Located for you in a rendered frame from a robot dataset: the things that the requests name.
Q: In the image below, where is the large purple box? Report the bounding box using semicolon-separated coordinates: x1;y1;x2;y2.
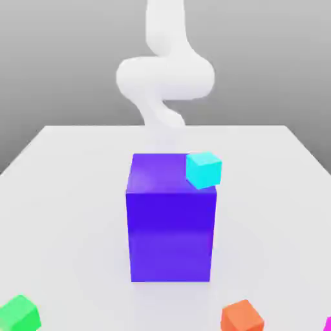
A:
125;153;217;283

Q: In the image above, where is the small green cube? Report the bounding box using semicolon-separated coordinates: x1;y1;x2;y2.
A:
0;294;42;331

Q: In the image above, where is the small cyan cube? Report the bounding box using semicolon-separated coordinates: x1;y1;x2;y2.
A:
185;151;223;190

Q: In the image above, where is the small orange cube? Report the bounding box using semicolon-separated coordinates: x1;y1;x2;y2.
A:
220;299;265;331

